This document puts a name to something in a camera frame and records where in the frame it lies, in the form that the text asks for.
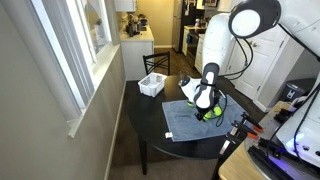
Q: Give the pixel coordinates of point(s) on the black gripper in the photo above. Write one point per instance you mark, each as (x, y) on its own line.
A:
(204, 98)

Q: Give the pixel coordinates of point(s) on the yellow-green tennis ball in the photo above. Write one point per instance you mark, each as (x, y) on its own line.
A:
(207, 116)
(217, 111)

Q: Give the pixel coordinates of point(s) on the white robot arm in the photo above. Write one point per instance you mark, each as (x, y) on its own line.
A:
(300, 19)

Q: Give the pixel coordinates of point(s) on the blue towel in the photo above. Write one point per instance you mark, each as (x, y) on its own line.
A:
(184, 126)

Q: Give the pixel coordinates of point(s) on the white towel tag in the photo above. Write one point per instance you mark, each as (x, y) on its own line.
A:
(168, 135)

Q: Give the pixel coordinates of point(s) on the clear drinking glass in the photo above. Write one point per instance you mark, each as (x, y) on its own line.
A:
(183, 76)

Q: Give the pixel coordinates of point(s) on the round black table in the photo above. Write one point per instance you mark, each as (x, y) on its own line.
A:
(148, 120)

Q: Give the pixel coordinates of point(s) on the white plastic basket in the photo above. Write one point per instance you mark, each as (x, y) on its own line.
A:
(152, 84)

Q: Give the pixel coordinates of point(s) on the white door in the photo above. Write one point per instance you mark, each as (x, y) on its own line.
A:
(259, 54)

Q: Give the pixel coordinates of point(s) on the black wooden chair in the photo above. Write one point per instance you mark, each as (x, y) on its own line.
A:
(158, 60)

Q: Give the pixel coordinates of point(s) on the black trash bin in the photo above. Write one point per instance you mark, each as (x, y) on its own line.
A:
(296, 88)

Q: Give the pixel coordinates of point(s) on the white kitchen counter cabinet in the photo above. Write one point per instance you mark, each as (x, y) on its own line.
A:
(133, 50)

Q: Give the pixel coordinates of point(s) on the coffee maker on counter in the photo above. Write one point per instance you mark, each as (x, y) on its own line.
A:
(133, 28)

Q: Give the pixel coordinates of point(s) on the orange-handled clamp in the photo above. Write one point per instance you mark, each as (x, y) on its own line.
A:
(239, 127)
(256, 126)

